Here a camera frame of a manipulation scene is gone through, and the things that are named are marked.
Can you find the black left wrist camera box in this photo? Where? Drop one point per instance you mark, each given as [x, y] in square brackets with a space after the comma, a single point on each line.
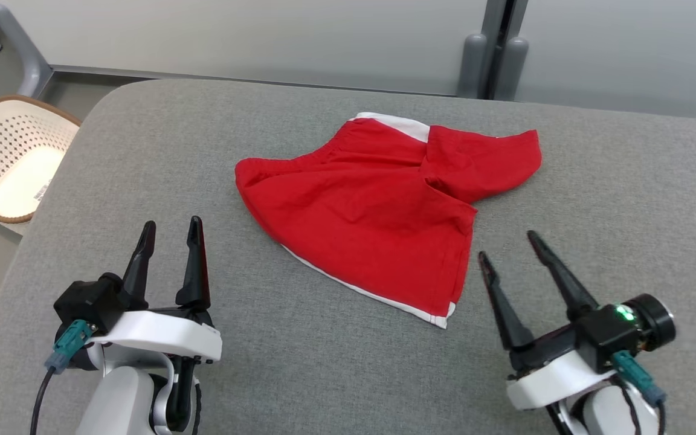
[91, 305]

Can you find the grey metal partition post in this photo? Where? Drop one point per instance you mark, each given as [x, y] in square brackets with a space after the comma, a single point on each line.
[475, 66]

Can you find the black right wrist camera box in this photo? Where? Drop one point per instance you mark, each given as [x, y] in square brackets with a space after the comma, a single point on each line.
[605, 335]

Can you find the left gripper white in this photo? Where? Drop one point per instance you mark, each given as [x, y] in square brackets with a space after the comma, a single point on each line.
[161, 335]

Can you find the thick grey metal partition leg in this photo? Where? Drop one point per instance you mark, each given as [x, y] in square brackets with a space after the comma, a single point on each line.
[22, 48]

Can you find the cream laundry basket brown rim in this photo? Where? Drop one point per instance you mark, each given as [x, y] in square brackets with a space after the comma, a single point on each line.
[9, 151]

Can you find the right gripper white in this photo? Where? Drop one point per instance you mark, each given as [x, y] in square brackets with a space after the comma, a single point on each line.
[559, 380]

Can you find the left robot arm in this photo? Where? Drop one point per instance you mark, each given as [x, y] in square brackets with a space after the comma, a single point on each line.
[124, 405]

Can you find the red shorts white trim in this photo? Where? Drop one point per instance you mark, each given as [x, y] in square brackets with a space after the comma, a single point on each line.
[372, 211]

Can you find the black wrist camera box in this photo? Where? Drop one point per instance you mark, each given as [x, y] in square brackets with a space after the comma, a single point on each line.
[91, 305]
[605, 335]

